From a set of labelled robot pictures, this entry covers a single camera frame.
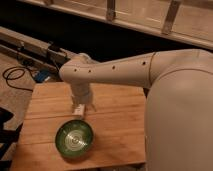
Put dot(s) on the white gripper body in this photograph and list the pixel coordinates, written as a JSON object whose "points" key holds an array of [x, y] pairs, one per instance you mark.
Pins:
{"points": [[81, 94]]}

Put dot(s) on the small white bottle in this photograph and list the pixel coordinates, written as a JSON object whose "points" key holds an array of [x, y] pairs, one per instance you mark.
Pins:
{"points": [[79, 110]]}

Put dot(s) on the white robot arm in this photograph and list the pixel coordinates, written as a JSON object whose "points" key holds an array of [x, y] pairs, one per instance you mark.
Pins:
{"points": [[178, 119]]}

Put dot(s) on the green ceramic bowl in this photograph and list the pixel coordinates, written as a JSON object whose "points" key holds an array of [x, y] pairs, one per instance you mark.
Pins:
{"points": [[74, 138]]}

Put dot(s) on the blue box on floor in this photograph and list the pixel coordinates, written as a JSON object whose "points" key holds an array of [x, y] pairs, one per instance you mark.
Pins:
{"points": [[41, 76]]}

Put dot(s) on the dark object at left edge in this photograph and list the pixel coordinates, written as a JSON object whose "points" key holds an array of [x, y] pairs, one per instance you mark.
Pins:
{"points": [[7, 137]]}

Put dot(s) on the black clamp on rail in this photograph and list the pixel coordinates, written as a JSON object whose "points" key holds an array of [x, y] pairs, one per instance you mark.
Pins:
{"points": [[54, 50]]}

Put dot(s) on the long metal rail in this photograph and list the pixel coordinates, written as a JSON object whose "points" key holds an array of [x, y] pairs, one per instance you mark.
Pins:
{"points": [[19, 45]]}

